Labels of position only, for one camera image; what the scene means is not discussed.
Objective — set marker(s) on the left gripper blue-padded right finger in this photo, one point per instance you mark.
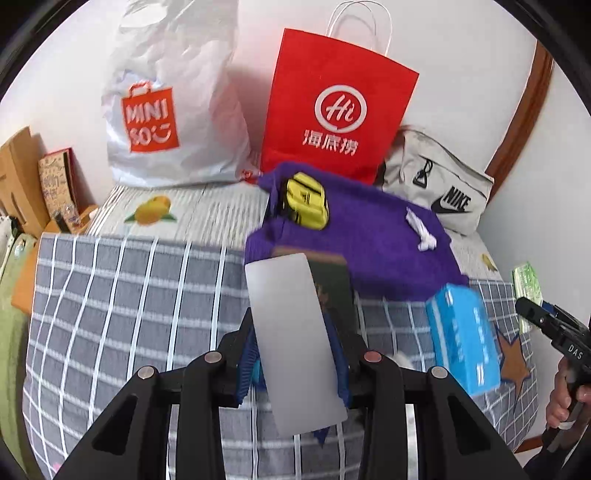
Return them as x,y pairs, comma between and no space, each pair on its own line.
455,440

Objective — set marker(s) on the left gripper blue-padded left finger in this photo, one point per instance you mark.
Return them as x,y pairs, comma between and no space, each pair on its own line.
129,439

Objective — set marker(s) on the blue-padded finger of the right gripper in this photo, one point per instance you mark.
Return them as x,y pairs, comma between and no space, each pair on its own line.
550,326
559,313

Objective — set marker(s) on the green wet wipes pack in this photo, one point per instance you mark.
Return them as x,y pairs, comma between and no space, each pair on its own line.
526,283

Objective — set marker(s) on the white cotton glove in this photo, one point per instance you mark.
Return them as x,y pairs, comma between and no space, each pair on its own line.
427,241

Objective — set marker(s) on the white foam block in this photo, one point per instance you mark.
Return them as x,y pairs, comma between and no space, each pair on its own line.
294,348

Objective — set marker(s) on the yellow Adidas pouch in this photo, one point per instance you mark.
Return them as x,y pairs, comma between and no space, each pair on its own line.
303,200

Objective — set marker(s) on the person's right hand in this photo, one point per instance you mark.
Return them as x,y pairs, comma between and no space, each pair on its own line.
560,400

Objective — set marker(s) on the blue tissue pack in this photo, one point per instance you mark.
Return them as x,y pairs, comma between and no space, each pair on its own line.
463,339

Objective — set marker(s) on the grey checkered blanket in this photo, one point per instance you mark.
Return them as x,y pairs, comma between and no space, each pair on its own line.
105,307

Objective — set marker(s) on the purple towel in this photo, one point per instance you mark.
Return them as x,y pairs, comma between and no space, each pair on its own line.
368,228

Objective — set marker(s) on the beige Nike waist bag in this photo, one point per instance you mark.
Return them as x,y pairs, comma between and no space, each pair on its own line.
421,170

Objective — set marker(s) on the dark green tea tin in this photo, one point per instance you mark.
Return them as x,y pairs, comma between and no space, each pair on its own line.
330,272

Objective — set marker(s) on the newspaper sheet with lemons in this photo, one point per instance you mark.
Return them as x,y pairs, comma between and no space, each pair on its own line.
210,214

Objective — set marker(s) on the small decorated book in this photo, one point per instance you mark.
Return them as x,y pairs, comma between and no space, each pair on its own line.
57,181

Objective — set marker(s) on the red Haidilao paper bag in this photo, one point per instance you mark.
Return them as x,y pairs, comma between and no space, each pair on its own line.
334,105

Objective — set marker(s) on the white Miniso plastic bag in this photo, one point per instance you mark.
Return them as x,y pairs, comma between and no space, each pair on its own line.
172,115

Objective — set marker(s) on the brown wooden door frame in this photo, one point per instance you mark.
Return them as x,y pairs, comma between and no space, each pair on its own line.
524,119

